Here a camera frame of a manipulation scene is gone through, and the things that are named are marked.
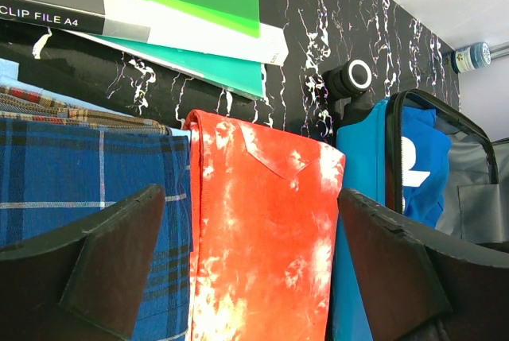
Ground orange tie-dye shirt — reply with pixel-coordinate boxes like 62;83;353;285
185;110;346;340

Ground blue plaid shirt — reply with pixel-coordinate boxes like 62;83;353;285
1;118;192;340

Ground blue capped bottle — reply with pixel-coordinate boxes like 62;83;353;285
451;42;492;74

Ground light blue shirt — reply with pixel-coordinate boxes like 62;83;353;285
1;59;192;138

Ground aluminium frame rail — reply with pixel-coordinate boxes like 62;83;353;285
490;42;509;60

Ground teal folder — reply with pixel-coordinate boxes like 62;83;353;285
71;31;265;100

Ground white clip file folder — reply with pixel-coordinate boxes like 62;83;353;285
1;0;289;65

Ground blue suitcase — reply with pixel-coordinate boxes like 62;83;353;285
322;58;509;341

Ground blue shirt white letters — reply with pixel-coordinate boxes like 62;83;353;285
402;107;452;227

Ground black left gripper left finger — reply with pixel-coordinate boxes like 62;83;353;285
1;184;165;339

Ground brown plaid shirt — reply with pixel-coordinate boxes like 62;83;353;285
1;85;171;135

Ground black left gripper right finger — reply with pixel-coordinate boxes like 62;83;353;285
338;189;508;337

